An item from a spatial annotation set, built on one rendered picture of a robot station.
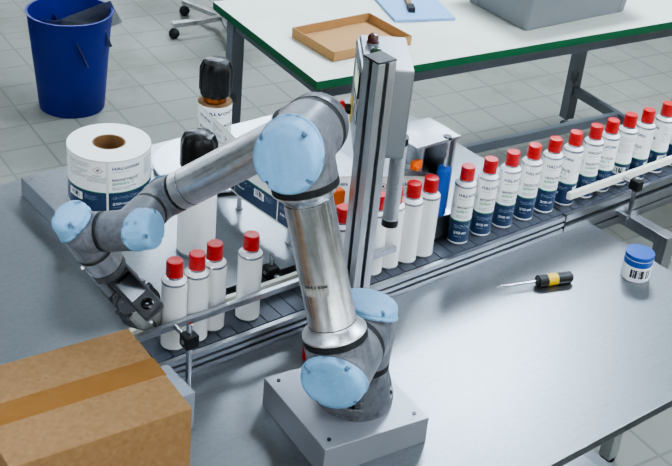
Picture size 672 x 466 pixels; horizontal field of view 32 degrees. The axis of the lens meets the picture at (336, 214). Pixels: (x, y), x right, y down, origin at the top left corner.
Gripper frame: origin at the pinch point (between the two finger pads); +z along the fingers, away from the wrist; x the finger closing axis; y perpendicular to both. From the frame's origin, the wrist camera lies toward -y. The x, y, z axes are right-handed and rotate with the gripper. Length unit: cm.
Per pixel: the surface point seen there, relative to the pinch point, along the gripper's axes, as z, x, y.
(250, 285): 7.0, -20.4, -1.8
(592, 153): 56, -114, -1
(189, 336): -2.3, -3.1, -9.8
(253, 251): 0.6, -24.9, -1.2
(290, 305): 21.1, -25.6, -1.1
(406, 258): 36, -55, -2
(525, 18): 115, -183, 106
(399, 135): -13, -58, -17
